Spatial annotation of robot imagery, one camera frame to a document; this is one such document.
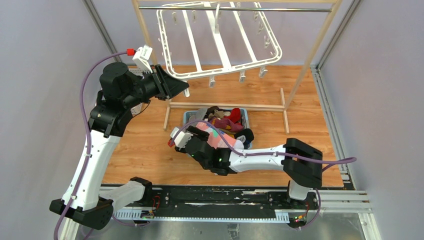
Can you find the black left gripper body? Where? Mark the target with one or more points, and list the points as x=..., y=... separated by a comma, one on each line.
x=162, y=93

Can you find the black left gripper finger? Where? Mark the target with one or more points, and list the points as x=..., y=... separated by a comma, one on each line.
x=175, y=84
x=175, y=91

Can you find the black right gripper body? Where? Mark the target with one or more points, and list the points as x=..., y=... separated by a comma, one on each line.
x=202, y=136

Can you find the pink patterned sock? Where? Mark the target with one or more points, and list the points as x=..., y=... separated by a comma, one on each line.
x=215, y=139

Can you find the white plastic clip hanger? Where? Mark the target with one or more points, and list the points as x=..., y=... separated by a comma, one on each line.
x=213, y=11

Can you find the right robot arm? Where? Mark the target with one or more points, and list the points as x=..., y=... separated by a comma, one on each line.
x=300, y=161

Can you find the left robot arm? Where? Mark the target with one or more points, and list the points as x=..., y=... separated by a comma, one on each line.
x=105, y=126

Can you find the blue plastic sock basket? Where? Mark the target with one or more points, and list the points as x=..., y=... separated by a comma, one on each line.
x=246, y=135

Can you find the grey sock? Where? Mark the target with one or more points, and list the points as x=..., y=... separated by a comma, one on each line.
x=201, y=114

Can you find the purple striped sock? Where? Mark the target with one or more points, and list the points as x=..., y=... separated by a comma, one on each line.
x=226, y=124

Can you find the red sock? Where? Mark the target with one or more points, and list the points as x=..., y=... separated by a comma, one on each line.
x=234, y=115

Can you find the wooden clothes rack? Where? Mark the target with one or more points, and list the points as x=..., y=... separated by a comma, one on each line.
x=285, y=102

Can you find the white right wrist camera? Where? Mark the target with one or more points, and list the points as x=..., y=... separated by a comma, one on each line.
x=178, y=138

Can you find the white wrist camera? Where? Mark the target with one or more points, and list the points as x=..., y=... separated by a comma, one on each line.
x=178, y=138
x=141, y=58

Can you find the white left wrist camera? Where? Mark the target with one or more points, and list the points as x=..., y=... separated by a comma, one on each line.
x=141, y=58

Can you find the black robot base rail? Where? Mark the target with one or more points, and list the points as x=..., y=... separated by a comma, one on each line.
x=241, y=204

